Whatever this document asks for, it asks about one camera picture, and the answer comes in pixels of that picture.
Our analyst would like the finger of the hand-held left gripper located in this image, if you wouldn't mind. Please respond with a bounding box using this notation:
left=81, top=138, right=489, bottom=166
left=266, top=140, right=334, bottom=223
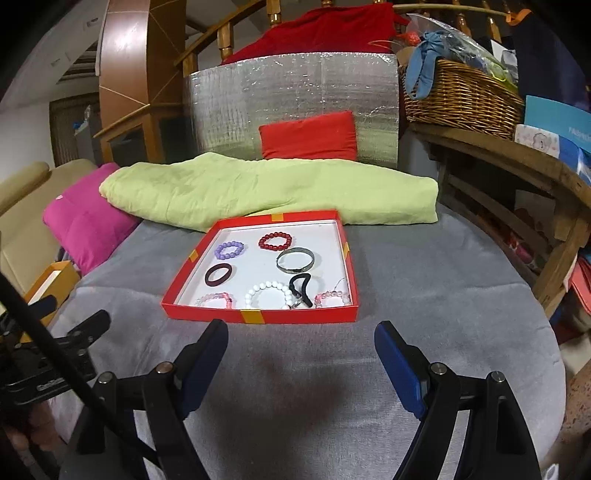
left=53, top=310, right=112, bottom=356
left=25, top=295, right=58, bottom=320

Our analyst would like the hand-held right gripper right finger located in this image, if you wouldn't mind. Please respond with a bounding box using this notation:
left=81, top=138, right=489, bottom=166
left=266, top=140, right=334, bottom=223
left=374, top=320, right=541, bottom=480

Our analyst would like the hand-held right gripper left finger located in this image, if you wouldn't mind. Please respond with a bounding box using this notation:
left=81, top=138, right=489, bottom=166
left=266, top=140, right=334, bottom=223
left=60, top=318, right=229, bottom=480

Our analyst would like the white bead bracelet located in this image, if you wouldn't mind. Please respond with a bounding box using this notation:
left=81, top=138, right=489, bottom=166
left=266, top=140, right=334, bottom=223
left=244, top=281, right=291, bottom=311

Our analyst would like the red jewelry box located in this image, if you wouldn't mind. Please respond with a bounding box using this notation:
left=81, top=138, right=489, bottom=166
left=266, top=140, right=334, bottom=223
left=161, top=210, right=360, bottom=324

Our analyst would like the pink crystal bead bracelet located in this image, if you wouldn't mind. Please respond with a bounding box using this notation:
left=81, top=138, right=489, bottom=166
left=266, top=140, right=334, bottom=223
left=195, top=292, right=236, bottom=310
left=314, top=290, right=352, bottom=309

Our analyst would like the purple bead bracelet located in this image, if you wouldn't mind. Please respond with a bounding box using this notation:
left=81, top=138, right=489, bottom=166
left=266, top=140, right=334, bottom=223
left=215, top=241, right=247, bottom=260

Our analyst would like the red bead bracelet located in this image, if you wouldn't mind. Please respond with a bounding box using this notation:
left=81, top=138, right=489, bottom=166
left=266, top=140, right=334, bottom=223
left=259, top=232, right=293, bottom=252

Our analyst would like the person's left hand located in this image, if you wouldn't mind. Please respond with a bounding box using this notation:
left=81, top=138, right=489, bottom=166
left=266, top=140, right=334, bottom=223
left=0, top=406, right=58, bottom=462

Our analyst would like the orange box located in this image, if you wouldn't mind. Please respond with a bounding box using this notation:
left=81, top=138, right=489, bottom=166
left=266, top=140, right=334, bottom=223
left=23, top=261, right=81, bottom=324

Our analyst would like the beige sofa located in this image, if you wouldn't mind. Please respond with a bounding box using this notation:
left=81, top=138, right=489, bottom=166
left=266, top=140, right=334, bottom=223
left=0, top=159, right=100, bottom=296

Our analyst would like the dark red bangle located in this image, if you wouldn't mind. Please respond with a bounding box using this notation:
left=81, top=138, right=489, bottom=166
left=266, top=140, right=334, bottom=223
left=204, top=263, right=235, bottom=287

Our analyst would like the magenta pillow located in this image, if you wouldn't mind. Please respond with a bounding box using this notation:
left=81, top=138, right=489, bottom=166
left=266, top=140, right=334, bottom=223
left=43, top=161, right=141, bottom=275

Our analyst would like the silver metal bangle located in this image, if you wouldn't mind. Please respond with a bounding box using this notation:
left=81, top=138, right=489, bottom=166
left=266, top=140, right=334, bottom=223
left=276, top=248, right=317, bottom=274

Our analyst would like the light green blanket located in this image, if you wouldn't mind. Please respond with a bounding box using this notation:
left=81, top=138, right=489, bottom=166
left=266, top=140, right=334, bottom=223
left=99, top=153, right=439, bottom=232

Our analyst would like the wooden shelf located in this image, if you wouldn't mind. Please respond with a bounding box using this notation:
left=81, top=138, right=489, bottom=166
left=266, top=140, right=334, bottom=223
left=406, top=122, right=591, bottom=319

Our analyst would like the small red cushion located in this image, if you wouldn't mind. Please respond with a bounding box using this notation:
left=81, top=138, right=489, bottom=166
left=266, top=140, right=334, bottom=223
left=259, top=111, right=358, bottom=162

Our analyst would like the brown curved wooden panel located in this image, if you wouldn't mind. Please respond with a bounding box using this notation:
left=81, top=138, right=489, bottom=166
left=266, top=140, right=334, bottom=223
left=99, top=0, right=188, bottom=112

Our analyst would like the white patterned box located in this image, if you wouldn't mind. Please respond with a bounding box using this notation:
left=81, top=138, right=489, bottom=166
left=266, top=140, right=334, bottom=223
left=514, top=124, right=561, bottom=155

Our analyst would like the wicker basket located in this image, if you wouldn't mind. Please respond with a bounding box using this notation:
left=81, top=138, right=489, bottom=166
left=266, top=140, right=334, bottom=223
left=398, top=59, right=525, bottom=141

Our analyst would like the silver foil board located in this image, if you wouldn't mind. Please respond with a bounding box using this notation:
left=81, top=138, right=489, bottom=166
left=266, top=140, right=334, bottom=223
left=182, top=52, right=400, bottom=169

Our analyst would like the blue cardboard box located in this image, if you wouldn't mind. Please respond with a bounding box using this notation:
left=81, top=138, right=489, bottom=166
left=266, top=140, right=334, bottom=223
left=524, top=95, right=591, bottom=153

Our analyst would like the blue cloth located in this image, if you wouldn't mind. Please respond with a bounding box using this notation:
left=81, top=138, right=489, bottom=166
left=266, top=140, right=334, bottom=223
left=404, top=31, right=467, bottom=100

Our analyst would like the wooden stair railing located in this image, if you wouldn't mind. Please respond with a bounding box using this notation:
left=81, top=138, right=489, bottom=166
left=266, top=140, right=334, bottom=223
left=175, top=0, right=518, bottom=77

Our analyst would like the clear plastic bag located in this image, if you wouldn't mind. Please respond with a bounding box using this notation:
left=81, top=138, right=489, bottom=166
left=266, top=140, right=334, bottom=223
left=406, top=13, right=520, bottom=88

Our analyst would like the navy bag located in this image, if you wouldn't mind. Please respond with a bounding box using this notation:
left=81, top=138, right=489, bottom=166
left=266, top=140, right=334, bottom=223
left=510, top=0, right=589, bottom=112

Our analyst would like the large red cloth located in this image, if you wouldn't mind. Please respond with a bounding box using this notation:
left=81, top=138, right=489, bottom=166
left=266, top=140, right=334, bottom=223
left=221, top=4, right=402, bottom=65

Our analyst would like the black cable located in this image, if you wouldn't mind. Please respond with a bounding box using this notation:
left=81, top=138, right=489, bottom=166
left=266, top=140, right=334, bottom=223
left=0, top=272, right=160, bottom=464

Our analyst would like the black hair tie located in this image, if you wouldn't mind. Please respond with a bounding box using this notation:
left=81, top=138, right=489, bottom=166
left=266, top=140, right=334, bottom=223
left=288, top=273, right=314, bottom=309

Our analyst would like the wooden cabinet frame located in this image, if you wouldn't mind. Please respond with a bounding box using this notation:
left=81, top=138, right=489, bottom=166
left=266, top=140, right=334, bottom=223
left=95, top=104, right=190, bottom=164

